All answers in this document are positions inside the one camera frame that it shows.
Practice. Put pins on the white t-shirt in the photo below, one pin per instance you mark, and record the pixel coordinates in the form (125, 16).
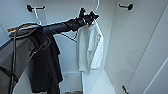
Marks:
(88, 46)

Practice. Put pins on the black wardrobe hook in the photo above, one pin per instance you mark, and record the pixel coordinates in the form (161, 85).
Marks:
(128, 6)
(30, 7)

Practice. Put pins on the dark door hinge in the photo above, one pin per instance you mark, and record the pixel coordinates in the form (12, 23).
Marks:
(124, 89)

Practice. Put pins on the white inner shelf unit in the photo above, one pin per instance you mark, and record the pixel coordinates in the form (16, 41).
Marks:
(96, 83)

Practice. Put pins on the black t-shirt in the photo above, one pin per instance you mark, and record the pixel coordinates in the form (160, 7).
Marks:
(43, 66)

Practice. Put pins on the white clothes hanger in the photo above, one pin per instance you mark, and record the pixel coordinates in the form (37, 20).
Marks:
(37, 18)
(97, 5)

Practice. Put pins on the white wardrobe carcass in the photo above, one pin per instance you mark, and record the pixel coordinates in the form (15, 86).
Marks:
(66, 13)

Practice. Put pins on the orange warning sticker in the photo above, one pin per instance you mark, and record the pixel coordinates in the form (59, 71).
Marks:
(20, 26)

